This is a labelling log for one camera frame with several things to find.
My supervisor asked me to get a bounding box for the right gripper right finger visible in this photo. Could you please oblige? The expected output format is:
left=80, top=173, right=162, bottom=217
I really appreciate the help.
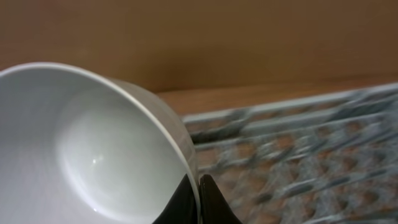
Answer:
left=200, top=174, right=242, bottom=224

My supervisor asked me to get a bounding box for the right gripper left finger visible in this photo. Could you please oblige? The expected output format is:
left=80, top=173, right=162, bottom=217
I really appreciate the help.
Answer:
left=153, top=175, right=198, bottom=224

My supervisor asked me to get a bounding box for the grey bowl with rice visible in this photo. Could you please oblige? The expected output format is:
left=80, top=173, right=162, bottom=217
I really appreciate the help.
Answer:
left=1, top=63, right=201, bottom=223

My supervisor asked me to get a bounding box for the grey dishwasher rack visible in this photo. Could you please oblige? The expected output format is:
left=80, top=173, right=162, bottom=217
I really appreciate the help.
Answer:
left=183, top=83, right=397, bottom=223

